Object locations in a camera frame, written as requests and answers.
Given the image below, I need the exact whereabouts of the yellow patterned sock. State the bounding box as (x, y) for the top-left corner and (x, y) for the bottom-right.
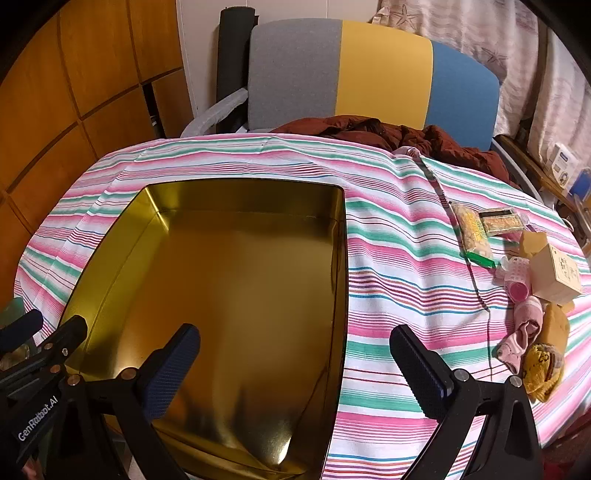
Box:
(522, 344), (565, 403)

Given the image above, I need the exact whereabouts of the beige cardboard box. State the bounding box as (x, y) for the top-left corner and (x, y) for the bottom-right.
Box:
(529, 243), (585, 306)

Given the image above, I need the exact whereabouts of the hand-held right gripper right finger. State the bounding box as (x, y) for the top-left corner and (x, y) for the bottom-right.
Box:
(389, 324), (544, 480)

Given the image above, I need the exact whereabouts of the white box with blue label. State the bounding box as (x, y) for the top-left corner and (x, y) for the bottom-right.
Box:
(551, 143), (581, 185)

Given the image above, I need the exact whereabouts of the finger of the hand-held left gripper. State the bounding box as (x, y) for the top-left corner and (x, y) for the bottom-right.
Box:
(0, 311), (44, 355)
(0, 316), (88, 402)

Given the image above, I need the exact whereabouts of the grey yellow blue chair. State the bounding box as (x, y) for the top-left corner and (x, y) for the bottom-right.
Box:
(180, 17), (532, 188)

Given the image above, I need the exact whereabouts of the white pink hair roller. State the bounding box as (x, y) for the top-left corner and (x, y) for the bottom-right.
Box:
(496, 256), (532, 282)

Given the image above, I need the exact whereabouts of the pink green striped tablecloth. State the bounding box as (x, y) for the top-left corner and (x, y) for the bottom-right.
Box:
(14, 131), (591, 480)

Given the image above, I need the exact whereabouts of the person's red garment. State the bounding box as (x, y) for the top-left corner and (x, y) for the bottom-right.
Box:
(542, 413), (591, 480)

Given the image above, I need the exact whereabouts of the green-edged yellow snack packet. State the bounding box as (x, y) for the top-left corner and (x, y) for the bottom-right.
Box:
(450, 202), (502, 270)

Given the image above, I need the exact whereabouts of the gold metal tin tray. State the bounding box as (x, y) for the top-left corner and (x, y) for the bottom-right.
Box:
(60, 179), (350, 477)

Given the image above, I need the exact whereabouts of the yellow sponge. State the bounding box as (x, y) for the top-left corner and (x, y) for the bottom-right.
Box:
(542, 302), (575, 354)
(519, 231), (550, 261)

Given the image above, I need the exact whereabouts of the blue round item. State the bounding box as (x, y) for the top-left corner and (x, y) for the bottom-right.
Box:
(570, 168), (591, 204)

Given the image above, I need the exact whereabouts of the wooden side desk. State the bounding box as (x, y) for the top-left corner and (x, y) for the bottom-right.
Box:
(496, 134), (591, 241)

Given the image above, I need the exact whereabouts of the black rolled mat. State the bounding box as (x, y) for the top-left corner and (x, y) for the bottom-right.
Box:
(217, 7), (259, 134)

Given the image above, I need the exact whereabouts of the wooden wardrobe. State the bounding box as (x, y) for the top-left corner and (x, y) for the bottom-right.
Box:
(0, 0), (195, 287)

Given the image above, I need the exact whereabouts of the brown jacket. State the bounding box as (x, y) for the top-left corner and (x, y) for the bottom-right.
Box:
(270, 115), (520, 188)

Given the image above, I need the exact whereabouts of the dark-banded clear snack packet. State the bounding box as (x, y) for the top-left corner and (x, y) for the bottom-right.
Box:
(478, 208), (528, 237)

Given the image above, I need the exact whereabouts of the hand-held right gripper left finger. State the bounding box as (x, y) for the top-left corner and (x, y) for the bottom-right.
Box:
(41, 323), (201, 480)

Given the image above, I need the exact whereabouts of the printed pale curtain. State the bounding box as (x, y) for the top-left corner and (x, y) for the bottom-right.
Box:
(369, 0), (543, 139)
(529, 18), (591, 171)

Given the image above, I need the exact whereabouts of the pink sock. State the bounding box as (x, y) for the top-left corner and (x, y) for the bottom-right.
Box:
(496, 295), (546, 374)

